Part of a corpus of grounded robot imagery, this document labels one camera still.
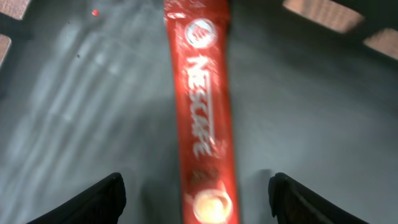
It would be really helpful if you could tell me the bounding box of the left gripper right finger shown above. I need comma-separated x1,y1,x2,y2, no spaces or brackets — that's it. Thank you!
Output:
268,172,368,224

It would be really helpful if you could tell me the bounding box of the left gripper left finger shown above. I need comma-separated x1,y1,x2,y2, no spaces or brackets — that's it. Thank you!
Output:
29,172,126,224

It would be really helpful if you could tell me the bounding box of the red Nescafe stick sachet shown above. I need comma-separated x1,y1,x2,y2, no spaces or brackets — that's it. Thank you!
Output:
164,0,239,224

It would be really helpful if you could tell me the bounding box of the grey plastic mesh basket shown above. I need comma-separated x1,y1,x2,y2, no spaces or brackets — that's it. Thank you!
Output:
1,1,397,223

